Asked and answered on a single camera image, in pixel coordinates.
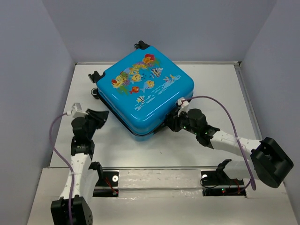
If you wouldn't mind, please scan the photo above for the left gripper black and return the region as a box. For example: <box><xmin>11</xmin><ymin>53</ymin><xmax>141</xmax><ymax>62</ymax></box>
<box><xmin>82</xmin><ymin>108</ymin><xmax>108</xmax><ymax>139</ymax></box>

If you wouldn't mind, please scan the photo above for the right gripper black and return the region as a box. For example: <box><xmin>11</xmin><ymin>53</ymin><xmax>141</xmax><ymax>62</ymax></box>
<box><xmin>165</xmin><ymin>108</ymin><xmax>199</xmax><ymax>135</ymax></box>

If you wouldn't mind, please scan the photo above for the blue hard-shell suitcase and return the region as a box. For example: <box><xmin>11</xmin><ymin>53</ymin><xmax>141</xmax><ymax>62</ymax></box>
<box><xmin>88</xmin><ymin>40</ymin><xmax>195</xmax><ymax>140</ymax></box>

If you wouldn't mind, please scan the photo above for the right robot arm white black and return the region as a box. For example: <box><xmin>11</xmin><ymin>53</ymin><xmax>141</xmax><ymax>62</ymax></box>
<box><xmin>165</xmin><ymin>109</ymin><xmax>294</xmax><ymax>188</ymax></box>

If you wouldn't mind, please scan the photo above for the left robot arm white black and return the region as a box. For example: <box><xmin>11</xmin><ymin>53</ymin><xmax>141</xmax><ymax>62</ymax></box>
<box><xmin>50</xmin><ymin>109</ymin><xmax>109</xmax><ymax>225</ymax></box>

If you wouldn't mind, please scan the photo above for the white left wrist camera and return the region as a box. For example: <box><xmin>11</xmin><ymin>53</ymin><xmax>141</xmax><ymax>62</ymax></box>
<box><xmin>66</xmin><ymin>103</ymin><xmax>88</xmax><ymax>118</ymax></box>

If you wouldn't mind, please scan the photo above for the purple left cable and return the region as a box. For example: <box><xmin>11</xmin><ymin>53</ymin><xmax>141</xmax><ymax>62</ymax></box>
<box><xmin>48</xmin><ymin>112</ymin><xmax>76</xmax><ymax>225</ymax></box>

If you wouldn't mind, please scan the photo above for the purple cable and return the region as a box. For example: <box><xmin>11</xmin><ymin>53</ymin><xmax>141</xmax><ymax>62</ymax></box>
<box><xmin>48</xmin><ymin>112</ymin><xmax>76</xmax><ymax>225</ymax></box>
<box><xmin>178</xmin><ymin>95</ymin><xmax>256</xmax><ymax>194</ymax></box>

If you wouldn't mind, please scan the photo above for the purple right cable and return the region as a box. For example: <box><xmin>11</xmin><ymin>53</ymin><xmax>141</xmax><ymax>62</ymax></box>
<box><xmin>178</xmin><ymin>95</ymin><xmax>256</xmax><ymax>194</ymax></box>

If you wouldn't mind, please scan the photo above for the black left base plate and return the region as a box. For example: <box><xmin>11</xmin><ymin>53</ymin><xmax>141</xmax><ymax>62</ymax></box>
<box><xmin>93</xmin><ymin>170</ymin><xmax>119</xmax><ymax>197</ymax></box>

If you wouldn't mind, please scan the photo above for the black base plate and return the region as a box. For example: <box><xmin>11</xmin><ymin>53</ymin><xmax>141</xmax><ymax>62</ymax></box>
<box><xmin>93</xmin><ymin>170</ymin><xmax>119</xmax><ymax>197</ymax></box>
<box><xmin>200</xmin><ymin>170</ymin><xmax>247</xmax><ymax>197</ymax></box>

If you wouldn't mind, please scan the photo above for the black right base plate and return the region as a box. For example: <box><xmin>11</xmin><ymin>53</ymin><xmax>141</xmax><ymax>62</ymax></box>
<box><xmin>200</xmin><ymin>170</ymin><xmax>247</xmax><ymax>197</ymax></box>

